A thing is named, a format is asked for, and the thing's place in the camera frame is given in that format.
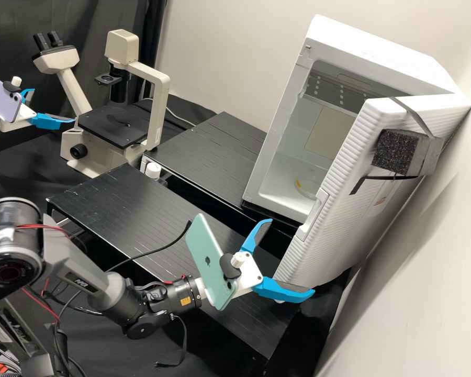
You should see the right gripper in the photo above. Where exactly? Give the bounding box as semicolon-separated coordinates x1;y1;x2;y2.
234;218;316;304

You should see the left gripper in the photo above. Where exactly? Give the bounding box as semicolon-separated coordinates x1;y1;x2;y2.
0;87;76;133

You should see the incubator door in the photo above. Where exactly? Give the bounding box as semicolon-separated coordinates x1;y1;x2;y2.
275;95;462;294

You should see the white incubator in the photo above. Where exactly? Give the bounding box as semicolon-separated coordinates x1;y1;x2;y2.
241;14;471;216

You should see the petri dish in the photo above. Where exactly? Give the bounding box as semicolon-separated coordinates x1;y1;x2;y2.
294;172;322;199

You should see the cream microscope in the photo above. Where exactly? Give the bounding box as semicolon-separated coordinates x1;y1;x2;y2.
32;30;172;180

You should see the black platform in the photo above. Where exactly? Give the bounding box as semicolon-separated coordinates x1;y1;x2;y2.
46;163;304;374
141;112;304;237

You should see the left wrist camera phone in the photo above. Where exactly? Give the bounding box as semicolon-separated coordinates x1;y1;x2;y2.
0;70;24;123

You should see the wrist camera phone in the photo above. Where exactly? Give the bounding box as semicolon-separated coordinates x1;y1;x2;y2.
0;70;24;123
185;213;254;312

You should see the right wrist camera phone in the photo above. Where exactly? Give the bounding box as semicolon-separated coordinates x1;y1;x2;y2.
185;213;254;312

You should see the black cable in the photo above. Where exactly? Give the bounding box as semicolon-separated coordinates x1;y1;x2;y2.
155;312;188;368
102;219;194;275

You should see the white cable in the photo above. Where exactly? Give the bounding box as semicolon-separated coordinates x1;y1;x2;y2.
166;108;197;128

